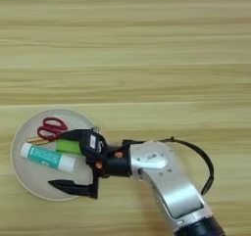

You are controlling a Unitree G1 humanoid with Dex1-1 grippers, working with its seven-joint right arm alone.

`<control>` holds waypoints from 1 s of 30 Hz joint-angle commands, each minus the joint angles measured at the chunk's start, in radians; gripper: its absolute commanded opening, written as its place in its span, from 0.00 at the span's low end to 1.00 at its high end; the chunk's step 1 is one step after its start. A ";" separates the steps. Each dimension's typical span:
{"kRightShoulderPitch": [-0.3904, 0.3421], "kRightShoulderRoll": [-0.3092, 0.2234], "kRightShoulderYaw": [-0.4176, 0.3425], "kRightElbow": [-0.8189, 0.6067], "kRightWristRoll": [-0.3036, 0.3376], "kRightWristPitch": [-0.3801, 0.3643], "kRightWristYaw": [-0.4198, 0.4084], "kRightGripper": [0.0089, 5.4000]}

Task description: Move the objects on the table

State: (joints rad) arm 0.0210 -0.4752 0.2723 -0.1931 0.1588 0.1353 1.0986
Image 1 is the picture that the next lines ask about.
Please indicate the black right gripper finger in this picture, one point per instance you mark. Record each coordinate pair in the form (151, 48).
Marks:
(73, 134)
(76, 189)

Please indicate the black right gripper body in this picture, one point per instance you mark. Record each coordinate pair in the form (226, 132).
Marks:
(117, 163)

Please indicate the white teal glue stick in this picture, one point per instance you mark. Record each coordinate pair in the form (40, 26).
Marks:
(47, 157)

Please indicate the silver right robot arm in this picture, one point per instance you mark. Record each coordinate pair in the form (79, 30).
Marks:
(176, 191)

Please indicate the green rectangular eraser block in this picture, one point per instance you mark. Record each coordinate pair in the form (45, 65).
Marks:
(68, 147)

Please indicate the black box with white label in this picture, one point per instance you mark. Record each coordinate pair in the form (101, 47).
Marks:
(93, 143)

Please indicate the beige round plate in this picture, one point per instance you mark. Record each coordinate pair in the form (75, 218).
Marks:
(29, 178)

